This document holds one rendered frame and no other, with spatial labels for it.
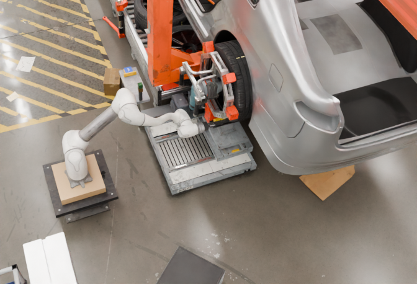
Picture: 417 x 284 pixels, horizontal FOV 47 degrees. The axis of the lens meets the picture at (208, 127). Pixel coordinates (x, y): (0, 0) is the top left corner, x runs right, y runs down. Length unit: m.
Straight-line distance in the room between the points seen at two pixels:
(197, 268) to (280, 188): 1.25
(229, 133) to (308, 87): 1.60
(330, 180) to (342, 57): 1.16
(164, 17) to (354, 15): 1.80
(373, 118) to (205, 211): 1.60
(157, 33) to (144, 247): 1.74
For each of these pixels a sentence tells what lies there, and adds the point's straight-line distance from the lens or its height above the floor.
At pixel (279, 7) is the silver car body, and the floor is 1.78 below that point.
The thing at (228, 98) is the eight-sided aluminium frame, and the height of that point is 0.97.
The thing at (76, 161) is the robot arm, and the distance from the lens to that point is 3.80.
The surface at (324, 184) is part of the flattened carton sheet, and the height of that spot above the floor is 0.01.
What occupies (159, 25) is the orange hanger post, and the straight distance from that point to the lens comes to 3.91.
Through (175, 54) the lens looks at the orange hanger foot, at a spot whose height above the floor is 0.82.
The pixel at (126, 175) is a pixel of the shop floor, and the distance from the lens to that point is 4.44.
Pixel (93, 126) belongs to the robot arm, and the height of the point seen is 0.74.
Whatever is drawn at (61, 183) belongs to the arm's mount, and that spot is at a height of 0.37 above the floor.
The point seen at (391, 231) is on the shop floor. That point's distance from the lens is 4.64.
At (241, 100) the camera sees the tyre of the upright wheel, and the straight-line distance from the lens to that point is 3.76.
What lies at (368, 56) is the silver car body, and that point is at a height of 0.98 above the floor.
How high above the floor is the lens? 3.75
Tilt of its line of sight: 52 degrees down
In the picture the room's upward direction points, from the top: 9 degrees clockwise
